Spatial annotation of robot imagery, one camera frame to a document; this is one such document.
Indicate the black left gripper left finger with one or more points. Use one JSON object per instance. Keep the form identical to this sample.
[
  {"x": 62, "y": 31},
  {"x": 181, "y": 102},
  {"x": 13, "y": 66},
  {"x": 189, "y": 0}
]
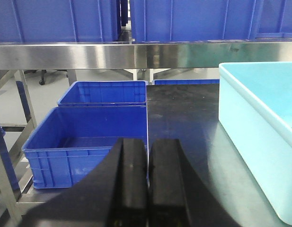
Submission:
[{"x": 113, "y": 194}]

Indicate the stainless steel shelf rack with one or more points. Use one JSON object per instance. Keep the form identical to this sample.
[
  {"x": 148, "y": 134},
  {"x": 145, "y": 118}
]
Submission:
[{"x": 186, "y": 112}]

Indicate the blue crate upper left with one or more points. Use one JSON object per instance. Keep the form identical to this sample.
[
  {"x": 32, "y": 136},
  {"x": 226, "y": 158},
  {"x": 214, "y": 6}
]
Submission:
[{"x": 35, "y": 21}]

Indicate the blue crate lower far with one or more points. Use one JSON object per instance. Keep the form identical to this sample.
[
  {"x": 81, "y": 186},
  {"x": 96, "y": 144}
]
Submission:
[{"x": 105, "y": 93}]

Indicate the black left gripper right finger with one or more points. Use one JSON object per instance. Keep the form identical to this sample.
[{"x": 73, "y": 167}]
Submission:
[{"x": 178, "y": 197}]

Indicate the blue crate upper right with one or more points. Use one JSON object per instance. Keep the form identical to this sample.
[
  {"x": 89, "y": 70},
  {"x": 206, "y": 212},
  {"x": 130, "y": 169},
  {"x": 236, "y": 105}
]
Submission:
[{"x": 275, "y": 19}]

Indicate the blue crate behind table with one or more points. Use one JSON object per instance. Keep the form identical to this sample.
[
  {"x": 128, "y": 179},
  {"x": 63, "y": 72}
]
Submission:
[{"x": 184, "y": 81}]

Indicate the light blue plastic tray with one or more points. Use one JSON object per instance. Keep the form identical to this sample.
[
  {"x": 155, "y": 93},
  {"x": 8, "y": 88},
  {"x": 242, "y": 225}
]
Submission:
[{"x": 255, "y": 109}]

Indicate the black office chair base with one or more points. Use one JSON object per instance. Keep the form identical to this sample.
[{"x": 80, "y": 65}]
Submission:
[{"x": 43, "y": 74}]

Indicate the blue crate lower near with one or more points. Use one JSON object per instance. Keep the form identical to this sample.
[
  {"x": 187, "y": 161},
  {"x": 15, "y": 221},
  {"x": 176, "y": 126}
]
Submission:
[{"x": 71, "y": 141}]

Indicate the blue crate upper middle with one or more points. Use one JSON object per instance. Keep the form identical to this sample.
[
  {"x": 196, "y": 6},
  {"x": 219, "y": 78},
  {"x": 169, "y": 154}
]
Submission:
[{"x": 194, "y": 20}]

